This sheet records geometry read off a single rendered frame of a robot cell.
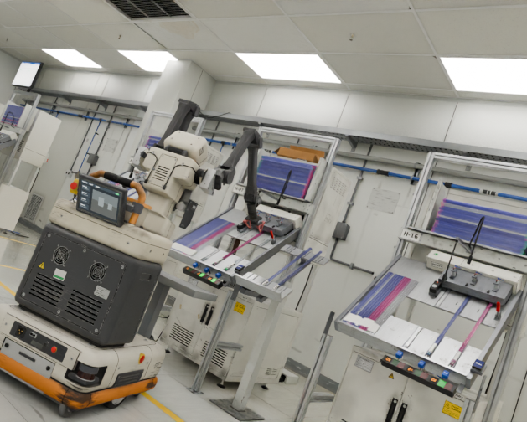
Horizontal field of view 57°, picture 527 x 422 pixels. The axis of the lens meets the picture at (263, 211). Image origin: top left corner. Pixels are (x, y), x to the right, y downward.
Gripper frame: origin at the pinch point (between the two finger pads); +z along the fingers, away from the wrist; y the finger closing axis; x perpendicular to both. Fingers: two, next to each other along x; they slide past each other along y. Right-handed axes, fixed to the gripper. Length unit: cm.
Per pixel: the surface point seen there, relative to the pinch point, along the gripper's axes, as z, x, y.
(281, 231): 9.7, -18.1, -6.0
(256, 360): 49, 54, -41
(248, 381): 59, 63, -40
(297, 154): -8, -97, 39
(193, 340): 72, 51, 27
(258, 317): 56, 21, -11
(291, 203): 1.8, -42.9, 2.8
